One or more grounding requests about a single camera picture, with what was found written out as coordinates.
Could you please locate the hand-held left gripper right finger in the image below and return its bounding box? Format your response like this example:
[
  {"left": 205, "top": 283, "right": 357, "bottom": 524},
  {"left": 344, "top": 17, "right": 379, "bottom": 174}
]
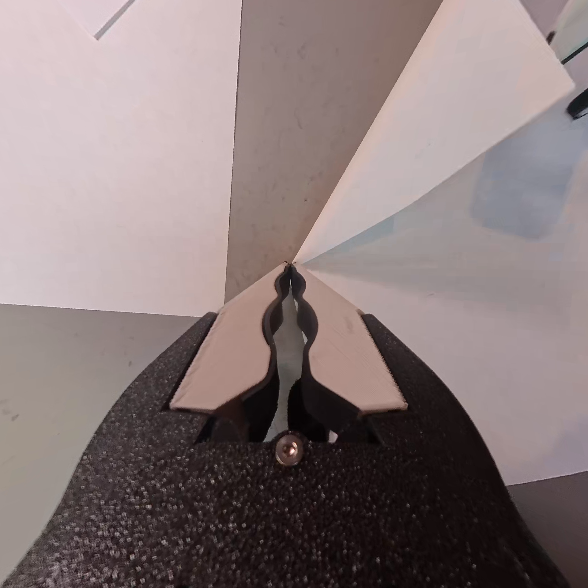
[{"left": 288, "top": 263, "right": 409, "bottom": 443}]

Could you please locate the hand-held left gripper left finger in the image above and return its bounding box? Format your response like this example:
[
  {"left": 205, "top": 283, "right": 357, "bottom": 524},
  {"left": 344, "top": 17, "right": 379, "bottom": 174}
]
[{"left": 168, "top": 263, "right": 293, "bottom": 441}]

